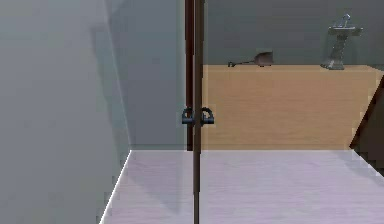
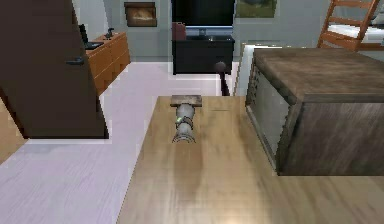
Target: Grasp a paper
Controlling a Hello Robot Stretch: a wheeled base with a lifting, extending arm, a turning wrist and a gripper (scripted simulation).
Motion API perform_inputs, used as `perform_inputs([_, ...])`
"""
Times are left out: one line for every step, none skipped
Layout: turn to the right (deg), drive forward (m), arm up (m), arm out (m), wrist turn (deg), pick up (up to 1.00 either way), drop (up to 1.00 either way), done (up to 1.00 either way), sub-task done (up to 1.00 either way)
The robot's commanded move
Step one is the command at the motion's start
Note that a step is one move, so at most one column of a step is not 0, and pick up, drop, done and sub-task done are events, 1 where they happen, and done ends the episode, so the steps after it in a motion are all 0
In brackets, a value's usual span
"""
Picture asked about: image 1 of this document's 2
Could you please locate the dark brown room door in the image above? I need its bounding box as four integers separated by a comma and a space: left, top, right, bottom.
184, 0, 206, 224

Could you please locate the black door handle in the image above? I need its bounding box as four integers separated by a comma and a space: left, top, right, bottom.
181, 106, 195, 126
200, 106, 215, 127

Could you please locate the grey dustpan with handle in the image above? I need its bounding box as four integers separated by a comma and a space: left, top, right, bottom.
227, 50, 275, 68

